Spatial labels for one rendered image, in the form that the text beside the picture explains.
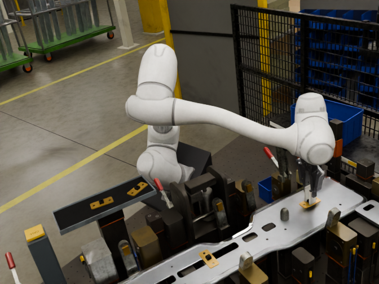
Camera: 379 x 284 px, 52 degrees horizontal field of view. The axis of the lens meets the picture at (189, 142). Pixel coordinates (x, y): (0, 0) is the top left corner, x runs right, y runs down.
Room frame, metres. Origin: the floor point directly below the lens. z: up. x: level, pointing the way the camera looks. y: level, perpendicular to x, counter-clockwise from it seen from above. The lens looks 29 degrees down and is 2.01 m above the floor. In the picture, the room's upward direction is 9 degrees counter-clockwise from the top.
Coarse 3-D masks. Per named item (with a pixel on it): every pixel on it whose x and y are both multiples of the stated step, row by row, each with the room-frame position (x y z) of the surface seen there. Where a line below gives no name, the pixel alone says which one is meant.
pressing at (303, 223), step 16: (304, 192) 1.27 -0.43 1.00; (320, 192) 1.26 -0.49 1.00; (336, 192) 1.24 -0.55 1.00; (352, 192) 1.23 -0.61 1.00; (272, 208) 1.20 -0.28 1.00; (288, 208) 1.19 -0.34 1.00; (304, 208) 1.17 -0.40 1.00; (320, 208) 1.16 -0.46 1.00; (352, 208) 1.14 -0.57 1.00; (256, 224) 1.13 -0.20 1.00; (288, 224) 1.10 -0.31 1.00; (304, 224) 1.09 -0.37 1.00; (320, 224) 1.08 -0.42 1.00; (224, 240) 1.07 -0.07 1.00; (240, 240) 1.06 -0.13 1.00; (256, 240) 1.05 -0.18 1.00; (272, 240) 1.03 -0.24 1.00; (288, 240) 1.02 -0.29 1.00; (304, 240) 1.02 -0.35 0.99; (176, 256) 1.03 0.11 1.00; (192, 256) 1.02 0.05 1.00; (224, 256) 0.99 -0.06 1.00; (256, 256) 0.97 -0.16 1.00; (144, 272) 0.98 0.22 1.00; (160, 272) 0.97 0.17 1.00; (176, 272) 0.96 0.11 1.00; (192, 272) 0.95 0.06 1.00; (208, 272) 0.93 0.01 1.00; (224, 272) 0.93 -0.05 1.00
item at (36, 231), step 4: (40, 224) 1.12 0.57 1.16; (32, 228) 1.11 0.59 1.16; (36, 228) 1.11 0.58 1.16; (40, 228) 1.10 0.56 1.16; (24, 232) 1.10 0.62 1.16; (28, 232) 1.09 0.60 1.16; (32, 232) 1.09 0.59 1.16; (36, 232) 1.08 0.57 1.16; (40, 232) 1.08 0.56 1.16; (44, 232) 1.08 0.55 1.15; (28, 236) 1.07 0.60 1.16; (32, 236) 1.07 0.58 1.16; (36, 236) 1.06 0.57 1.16; (40, 236) 1.07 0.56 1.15; (28, 240) 1.05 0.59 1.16; (32, 240) 1.06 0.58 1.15
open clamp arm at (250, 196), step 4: (244, 180) 1.27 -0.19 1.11; (248, 180) 1.27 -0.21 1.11; (244, 184) 1.25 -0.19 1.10; (248, 184) 1.26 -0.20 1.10; (244, 188) 1.25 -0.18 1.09; (248, 188) 1.25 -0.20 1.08; (252, 188) 1.26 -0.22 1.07; (248, 192) 1.24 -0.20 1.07; (252, 192) 1.25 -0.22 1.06; (248, 196) 1.24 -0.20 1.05; (252, 196) 1.25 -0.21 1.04; (248, 200) 1.24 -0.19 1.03; (252, 200) 1.24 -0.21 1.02; (248, 204) 1.23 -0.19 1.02; (252, 204) 1.24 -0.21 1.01; (248, 208) 1.23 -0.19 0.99; (252, 208) 1.23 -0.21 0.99
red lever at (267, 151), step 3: (264, 150) 1.42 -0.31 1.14; (267, 150) 1.41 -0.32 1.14; (267, 153) 1.40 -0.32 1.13; (270, 153) 1.40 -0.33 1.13; (267, 156) 1.40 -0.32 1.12; (270, 156) 1.39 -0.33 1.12; (273, 156) 1.39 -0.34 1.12; (270, 159) 1.39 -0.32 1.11; (273, 159) 1.38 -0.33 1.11; (273, 162) 1.37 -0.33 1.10; (276, 162) 1.37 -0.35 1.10; (276, 165) 1.35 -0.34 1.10; (285, 174) 1.32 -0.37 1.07; (285, 177) 1.31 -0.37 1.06
